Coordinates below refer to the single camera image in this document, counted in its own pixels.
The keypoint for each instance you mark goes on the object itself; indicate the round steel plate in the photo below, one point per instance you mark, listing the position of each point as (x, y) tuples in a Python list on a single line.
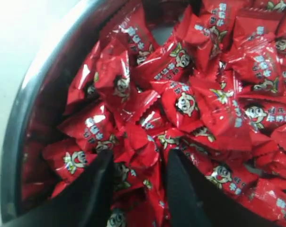
[(58, 112)]

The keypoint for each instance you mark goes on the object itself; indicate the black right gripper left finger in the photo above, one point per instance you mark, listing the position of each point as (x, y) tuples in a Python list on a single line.
[(84, 203)]

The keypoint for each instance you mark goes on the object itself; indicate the pile of red candies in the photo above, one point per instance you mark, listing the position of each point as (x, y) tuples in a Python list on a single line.
[(214, 123)]

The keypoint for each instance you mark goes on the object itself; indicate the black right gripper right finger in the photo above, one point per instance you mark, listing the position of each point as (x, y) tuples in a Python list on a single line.
[(195, 202)]

